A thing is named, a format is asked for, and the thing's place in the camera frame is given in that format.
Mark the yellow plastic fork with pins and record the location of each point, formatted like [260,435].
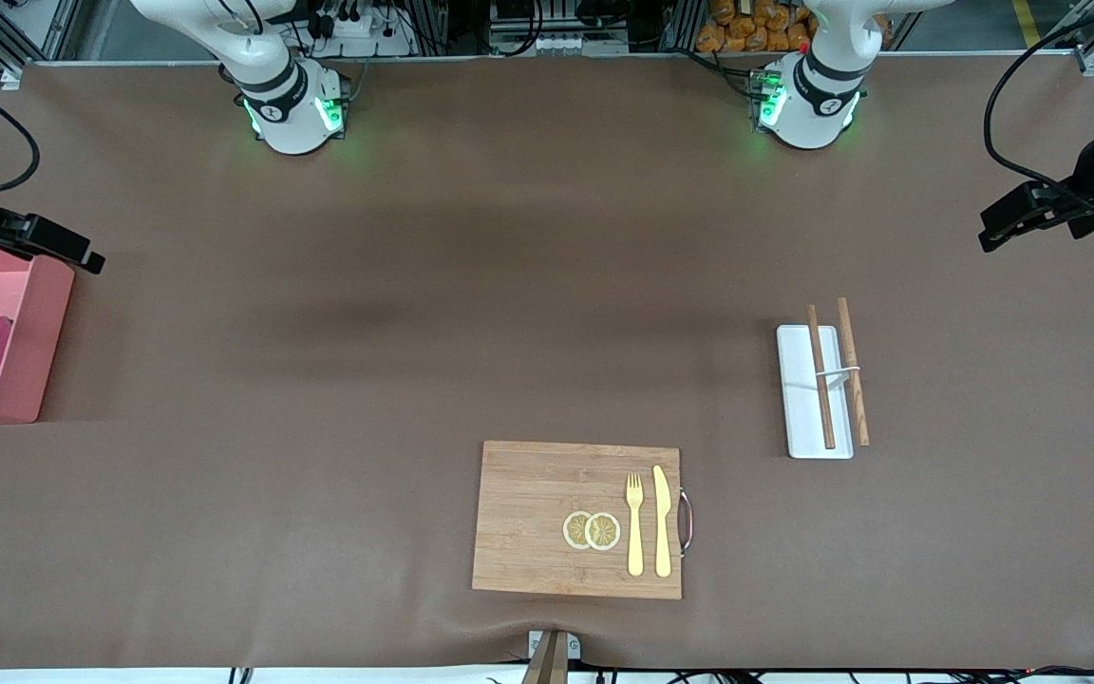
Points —
[635,541]

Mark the bamboo cutting board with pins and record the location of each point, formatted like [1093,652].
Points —
[528,513]

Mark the white power strip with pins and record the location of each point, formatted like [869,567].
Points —
[357,28]

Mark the orange packaged goods pile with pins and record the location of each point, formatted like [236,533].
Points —
[746,24]

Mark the white rectangular tray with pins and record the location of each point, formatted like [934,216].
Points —
[799,418]

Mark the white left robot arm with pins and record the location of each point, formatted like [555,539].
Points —
[808,104]

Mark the brown wooden chopstick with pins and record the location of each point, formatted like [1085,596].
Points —
[820,380]
[853,380]

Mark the lemon slice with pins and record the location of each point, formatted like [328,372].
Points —
[604,531]
[574,530]

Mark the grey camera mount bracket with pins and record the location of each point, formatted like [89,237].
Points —
[552,655]

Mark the pink plastic bin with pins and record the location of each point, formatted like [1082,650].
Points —
[34,342]

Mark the yellow plastic knife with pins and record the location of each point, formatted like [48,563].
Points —
[663,532]

